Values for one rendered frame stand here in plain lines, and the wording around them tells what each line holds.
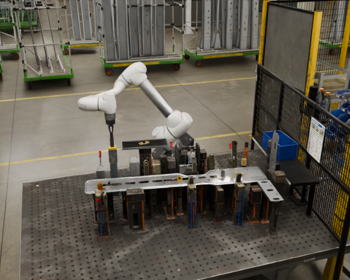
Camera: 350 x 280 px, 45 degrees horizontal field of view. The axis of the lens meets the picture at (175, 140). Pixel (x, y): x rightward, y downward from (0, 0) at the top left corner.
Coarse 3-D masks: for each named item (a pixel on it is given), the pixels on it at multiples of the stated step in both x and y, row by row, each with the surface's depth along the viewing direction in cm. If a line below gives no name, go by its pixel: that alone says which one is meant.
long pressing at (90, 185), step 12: (228, 168) 333; (240, 168) 334; (252, 168) 334; (96, 180) 316; (108, 180) 317; (120, 180) 317; (132, 180) 317; (144, 180) 317; (156, 180) 318; (204, 180) 317; (216, 180) 317; (228, 180) 317; (252, 180) 317; (84, 192) 303; (108, 192) 303
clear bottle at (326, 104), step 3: (327, 93) 308; (327, 96) 309; (324, 99) 310; (327, 99) 309; (330, 99) 309; (324, 102) 310; (327, 102) 309; (330, 102) 310; (324, 105) 311; (327, 105) 310; (330, 105) 311; (324, 108) 311; (327, 108) 311; (321, 114) 315; (324, 117) 314; (327, 117) 314
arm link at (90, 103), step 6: (114, 84) 360; (120, 84) 358; (114, 90) 347; (120, 90) 353; (90, 96) 321; (96, 96) 332; (78, 102) 319; (84, 102) 316; (90, 102) 316; (96, 102) 316; (84, 108) 318; (90, 108) 317; (96, 108) 318
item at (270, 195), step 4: (264, 180) 317; (268, 180) 317; (260, 184) 311; (264, 184) 311; (268, 184) 311; (272, 184) 311; (264, 188) 306; (268, 188) 306; (272, 188) 306; (264, 192) 301; (268, 192) 301; (272, 192) 301; (276, 192) 301; (268, 196) 296; (272, 196) 296; (276, 196) 296; (280, 196) 296; (272, 200) 291; (276, 200) 291; (280, 200) 291
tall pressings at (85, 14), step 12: (72, 0) 1147; (84, 0) 1157; (72, 12) 1158; (84, 12) 1168; (96, 12) 1154; (72, 24) 1161; (84, 24) 1178; (96, 24) 1164; (84, 36) 1181; (96, 36) 1168
